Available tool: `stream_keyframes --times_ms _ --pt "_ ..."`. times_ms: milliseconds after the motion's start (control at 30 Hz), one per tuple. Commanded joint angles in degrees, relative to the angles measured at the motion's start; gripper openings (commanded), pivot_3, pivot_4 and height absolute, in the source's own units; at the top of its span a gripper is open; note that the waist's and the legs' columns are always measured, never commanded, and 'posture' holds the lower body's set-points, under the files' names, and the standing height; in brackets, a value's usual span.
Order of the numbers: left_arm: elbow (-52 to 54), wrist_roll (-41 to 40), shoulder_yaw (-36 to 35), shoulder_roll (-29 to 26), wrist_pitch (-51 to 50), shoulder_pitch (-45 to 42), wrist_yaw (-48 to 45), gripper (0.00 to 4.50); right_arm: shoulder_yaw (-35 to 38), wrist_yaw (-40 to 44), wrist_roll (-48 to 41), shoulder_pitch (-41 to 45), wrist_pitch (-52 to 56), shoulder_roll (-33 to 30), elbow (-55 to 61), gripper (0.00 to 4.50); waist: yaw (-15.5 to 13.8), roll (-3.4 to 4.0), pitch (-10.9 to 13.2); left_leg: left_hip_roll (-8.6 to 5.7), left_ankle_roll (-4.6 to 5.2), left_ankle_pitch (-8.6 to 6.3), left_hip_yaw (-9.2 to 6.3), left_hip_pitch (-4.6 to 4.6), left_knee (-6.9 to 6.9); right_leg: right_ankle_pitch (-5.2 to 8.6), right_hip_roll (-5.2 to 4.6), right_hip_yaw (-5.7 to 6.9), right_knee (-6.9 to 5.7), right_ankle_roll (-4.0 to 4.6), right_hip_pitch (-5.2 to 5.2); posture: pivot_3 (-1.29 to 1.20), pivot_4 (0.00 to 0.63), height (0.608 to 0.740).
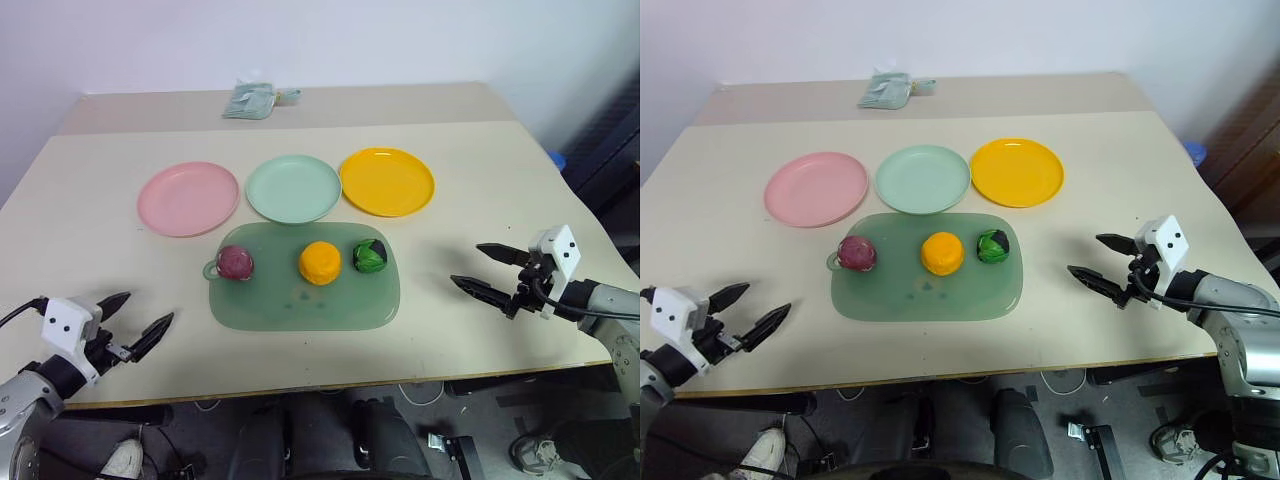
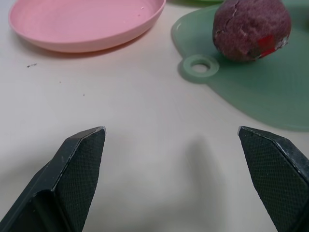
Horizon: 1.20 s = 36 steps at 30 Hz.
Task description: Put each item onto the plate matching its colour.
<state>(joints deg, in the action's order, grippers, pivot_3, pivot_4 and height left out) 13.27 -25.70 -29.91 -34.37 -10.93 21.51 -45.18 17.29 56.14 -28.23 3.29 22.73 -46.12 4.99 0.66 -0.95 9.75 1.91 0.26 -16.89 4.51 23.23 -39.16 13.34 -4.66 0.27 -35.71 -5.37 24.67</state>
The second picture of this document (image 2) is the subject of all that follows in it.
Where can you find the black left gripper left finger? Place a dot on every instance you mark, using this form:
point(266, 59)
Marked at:
point(65, 178)

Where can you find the green cutting board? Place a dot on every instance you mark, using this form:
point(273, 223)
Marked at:
point(253, 84)

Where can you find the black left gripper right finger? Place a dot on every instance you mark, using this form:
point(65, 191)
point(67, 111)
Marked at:
point(272, 174)

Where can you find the pink round plate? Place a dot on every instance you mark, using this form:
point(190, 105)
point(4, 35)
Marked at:
point(79, 21)

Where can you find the dark red round fruit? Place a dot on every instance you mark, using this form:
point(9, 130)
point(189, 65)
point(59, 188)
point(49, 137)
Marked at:
point(248, 31)

